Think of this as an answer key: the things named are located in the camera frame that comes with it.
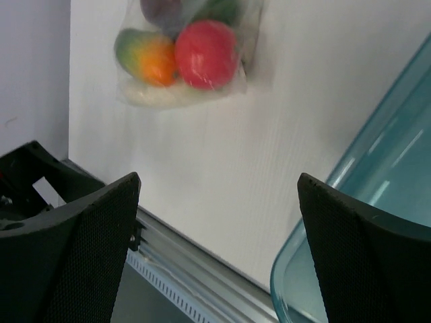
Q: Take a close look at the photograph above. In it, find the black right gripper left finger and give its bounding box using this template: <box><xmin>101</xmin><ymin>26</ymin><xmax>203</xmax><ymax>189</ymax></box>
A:
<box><xmin>1</xmin><ymin>172</ymin><xmax>141</xmax><ymax>322</ymax></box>

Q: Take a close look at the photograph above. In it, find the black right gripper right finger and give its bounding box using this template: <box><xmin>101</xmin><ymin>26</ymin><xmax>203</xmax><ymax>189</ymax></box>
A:
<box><xmin>297</xmin><ymin>173</ymin><xmax>430</xmax><ymax>322</ymax></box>

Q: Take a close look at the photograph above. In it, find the orange fruit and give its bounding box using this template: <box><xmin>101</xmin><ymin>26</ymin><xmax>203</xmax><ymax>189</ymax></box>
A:
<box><xmin>114</xmin><ymin>28</ymin><xmax>178</xmax><ymax>87</ymax></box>

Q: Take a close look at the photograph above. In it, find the clear zip top bag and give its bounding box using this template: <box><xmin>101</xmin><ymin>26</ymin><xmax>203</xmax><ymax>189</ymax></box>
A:
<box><xmin>113</xmin><ymin>1</ymin><xmax>263</xmax><ymax>108</ymax></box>

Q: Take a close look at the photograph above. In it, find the red tomato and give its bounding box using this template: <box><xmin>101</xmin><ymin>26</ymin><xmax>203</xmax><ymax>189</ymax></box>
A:
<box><xmin>174</xmin><ymin>20</ymin><xmax>240</xmax><ymax>90</ymax></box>

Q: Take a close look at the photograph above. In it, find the dark purple plum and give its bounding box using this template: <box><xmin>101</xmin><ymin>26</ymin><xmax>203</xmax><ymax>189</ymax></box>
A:
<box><xmin>139</xmin><ymin>0</ymin><xmax>183</xmax><ymax>30</ymax></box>

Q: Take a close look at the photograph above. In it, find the green lime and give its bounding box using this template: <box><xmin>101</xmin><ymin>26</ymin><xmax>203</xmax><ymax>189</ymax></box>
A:
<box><xmin>190</xmin><ymin>0</ymin><xmax>242</xmax><ymax>26</ymax></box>

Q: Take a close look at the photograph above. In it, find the teal plastic tray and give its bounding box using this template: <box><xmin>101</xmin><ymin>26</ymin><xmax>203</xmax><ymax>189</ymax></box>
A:
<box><xmin>270</xmin><ymin>40</ymin><xmax>430</xmax><ymax>322</ymax></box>

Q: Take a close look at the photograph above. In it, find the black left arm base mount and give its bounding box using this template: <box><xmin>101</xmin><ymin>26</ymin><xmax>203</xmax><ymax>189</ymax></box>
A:
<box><xmin>1</xmin><ymin>141</ymin><xmax>105</xmax><ymax>231</ymax></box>

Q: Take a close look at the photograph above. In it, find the white slotted cable duct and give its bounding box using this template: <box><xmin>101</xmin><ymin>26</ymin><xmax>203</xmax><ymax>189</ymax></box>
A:
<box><xmin>126</xmin><ymin>250</ymin><xmax>236</xmax><ymax>322</ymax></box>

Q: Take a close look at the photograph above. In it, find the aluminium front rail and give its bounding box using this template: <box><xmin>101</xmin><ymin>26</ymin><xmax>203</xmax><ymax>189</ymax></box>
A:
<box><xmin>128</xmin><ymin>207</ymin><xmax>277</xmax><ymax>322</ymax></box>

